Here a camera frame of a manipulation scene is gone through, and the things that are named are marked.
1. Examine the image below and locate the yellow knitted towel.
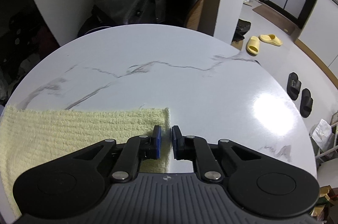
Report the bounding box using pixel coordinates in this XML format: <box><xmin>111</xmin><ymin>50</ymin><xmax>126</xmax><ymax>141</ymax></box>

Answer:
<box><xmin>1</xmin><ymin>105</ymin><xmax>170</xmax><ymax>218</ymax></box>

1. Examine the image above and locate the yellow slipper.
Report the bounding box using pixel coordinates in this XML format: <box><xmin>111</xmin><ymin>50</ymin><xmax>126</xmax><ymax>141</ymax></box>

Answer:
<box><xmin>259</xmin><ymin>34</ymin><xmax>283</xmax><ymax>47</ymax></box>
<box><xmin>246</xmin><ymin>36</ymin><xmax>260</xmax><ymax>55</ymax></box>

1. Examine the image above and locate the black slipper near table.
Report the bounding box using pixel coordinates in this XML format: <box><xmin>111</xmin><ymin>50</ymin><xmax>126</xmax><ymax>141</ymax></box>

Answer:
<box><xmin>286</xmin><ymin>72</ymin><xmax>301</xmax><ymax>100</ymax></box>

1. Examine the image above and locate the black slipper far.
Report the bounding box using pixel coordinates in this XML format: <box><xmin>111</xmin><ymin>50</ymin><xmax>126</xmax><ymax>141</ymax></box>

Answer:
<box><xmin>300</xmin><ymin>88</ymin><xmax>313</xmax><ymax>118</ymax></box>

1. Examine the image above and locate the wooden chair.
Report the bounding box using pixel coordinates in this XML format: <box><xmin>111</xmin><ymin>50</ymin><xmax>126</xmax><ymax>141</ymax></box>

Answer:
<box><xmin>186</xmin><ymin>0</ymin><xmax>204</xmax><ymax>31</ymax></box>

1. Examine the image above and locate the white metal rack cart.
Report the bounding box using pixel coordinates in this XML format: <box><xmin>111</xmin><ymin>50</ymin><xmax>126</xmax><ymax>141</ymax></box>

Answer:
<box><xmin>313</xmin><ymin>123</ymin><xmax>337</xmax><ymax>167</ymax></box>

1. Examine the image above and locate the white plastic bag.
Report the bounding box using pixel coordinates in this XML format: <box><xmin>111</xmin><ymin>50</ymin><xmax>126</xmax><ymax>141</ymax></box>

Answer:
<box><xmin>310</xmin><ymin>119</ymin><xmax>335</xmax><ymax>152</ymax></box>

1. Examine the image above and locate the brown door mat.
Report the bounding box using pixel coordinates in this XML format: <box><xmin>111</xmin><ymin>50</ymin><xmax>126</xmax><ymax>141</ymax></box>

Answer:
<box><xmin>253</xmin><ymin>4</ymin><xmax>298</xmax><ymax>35</ymax></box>

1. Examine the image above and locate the white kitchen cabinet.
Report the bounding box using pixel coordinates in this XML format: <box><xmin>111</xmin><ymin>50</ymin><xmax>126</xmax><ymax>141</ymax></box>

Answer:
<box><xmin>294</xmin><ymin>0</ymin><xmax>337</xmax><ymax>86</ymax></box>

